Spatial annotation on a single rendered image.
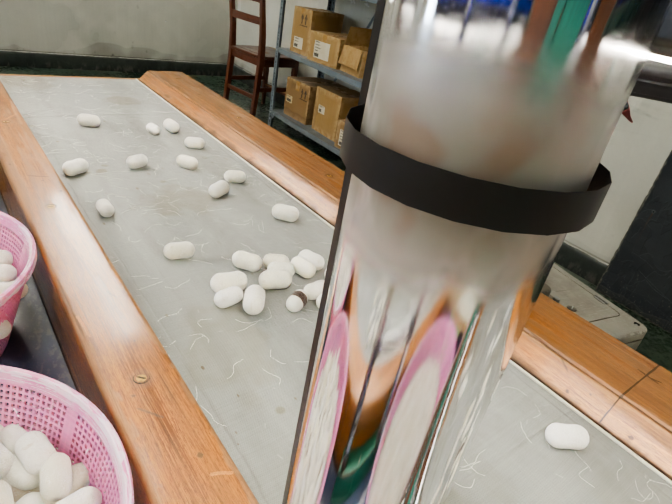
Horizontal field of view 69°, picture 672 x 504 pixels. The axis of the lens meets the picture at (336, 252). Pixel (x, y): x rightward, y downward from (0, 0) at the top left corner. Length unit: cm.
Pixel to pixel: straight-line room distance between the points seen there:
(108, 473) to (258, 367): 15
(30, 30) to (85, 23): 41
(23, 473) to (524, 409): 39
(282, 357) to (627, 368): 33
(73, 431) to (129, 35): 469
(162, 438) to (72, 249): 26
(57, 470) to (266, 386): 16
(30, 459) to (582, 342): 49
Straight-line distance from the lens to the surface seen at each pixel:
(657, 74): 59
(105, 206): 66
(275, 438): 39
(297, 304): 50
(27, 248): 57
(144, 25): 501
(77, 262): 53
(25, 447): 40
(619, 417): 52
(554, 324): 58
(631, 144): 250
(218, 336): 47
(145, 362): 41
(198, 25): 516
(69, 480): 38
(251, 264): 55
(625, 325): 130
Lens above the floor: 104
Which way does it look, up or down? 29 degrees down
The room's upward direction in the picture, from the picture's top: 11 degrees clockwise
